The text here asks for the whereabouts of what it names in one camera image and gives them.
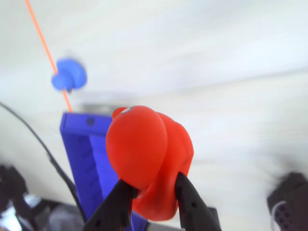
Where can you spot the black office chair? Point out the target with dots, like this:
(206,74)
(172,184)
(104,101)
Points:
(12,183)

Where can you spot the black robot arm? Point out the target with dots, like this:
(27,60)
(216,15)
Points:
(288,192)

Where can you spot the blue plastic box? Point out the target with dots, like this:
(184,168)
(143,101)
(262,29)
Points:
(81,154)

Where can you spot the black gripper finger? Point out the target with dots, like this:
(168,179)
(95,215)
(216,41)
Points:
(192,209)
(113,209)

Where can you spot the red rubber duck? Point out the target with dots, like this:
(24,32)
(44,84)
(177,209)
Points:
(139,144)

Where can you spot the orange tape strip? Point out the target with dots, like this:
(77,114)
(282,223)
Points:
(41,33)

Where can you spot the blue rubber duck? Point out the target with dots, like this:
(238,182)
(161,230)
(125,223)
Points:
(69,74)

